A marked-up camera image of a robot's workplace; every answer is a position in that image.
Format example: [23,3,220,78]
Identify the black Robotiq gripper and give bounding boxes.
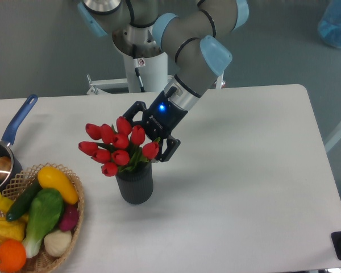
[123,91,188,163]

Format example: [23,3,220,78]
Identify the red tulip bouquet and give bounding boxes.
[78,117,160,177]

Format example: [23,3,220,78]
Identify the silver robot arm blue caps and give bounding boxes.
[78,1,249,162]

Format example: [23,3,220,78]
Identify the dark grey ribbed vase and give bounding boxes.
[115,163,153,205]

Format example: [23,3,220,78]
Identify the yellow squash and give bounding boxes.
[38,166,79,205]

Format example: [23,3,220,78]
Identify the purple red onion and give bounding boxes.
[58,205,79,231]

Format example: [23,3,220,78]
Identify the green bok choy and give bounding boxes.
[22,188,64,259]

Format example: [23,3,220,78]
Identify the dark green cucumber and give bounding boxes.
[6,179,42,222]

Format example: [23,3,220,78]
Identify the white garlic bulb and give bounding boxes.
[44,230,72,257]

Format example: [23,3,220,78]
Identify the brown bread roll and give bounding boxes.
[0,156,11,181]

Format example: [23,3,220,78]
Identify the yellow banana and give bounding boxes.
[0,192,14,214]

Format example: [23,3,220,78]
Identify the woven wicker basket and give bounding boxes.
[2,163,85,272]

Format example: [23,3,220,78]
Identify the yellow bell pepper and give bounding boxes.
[0,217,26,244]

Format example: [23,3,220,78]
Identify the orange fruit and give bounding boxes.
[0,239,27,272]

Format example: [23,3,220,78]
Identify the blue plastic bag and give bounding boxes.
[317,1,341,49]

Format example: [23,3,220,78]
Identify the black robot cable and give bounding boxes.
[131,44,147,93]

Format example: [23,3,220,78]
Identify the blue handled saucepan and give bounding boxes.
[0,94,38,192]

